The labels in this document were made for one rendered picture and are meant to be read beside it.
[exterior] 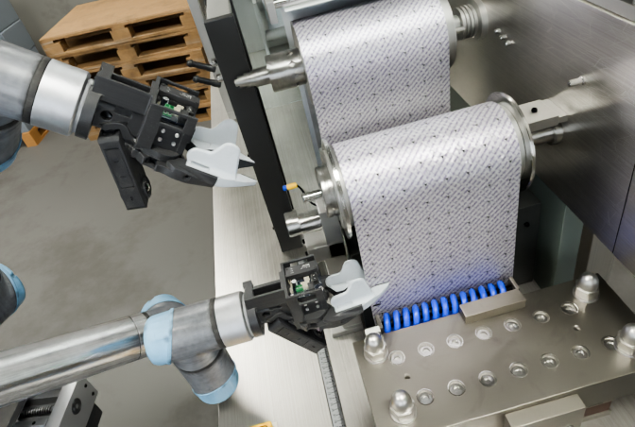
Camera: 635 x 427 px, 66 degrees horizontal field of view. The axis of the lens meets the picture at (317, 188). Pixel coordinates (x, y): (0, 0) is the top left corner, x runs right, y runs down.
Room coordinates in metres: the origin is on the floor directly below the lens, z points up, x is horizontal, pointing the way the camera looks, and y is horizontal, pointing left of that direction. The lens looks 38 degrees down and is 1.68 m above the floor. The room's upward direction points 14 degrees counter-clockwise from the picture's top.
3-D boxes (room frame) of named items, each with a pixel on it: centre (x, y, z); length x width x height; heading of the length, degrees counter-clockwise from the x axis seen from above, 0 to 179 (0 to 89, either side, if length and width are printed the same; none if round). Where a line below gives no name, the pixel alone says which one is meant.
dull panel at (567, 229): (1.64, -0.34, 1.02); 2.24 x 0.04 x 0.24; 2
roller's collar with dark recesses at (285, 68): (0.80, 0.00, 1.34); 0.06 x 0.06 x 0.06; 2
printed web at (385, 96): (0.69, -0.15, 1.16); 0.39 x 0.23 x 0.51; 2
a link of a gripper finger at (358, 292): (0.47, -0.02, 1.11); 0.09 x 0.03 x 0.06; 91
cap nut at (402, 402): (0.33, -0.04, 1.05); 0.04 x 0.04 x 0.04
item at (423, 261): (0.50, -0.15, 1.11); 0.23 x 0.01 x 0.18; 92
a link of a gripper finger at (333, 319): (0.47, 0.02, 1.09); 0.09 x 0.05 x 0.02; 91
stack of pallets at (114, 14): (3.77, 1.00, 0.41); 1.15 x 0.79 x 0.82; 82
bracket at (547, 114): (0.56, -0.33, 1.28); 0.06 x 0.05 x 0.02; 92
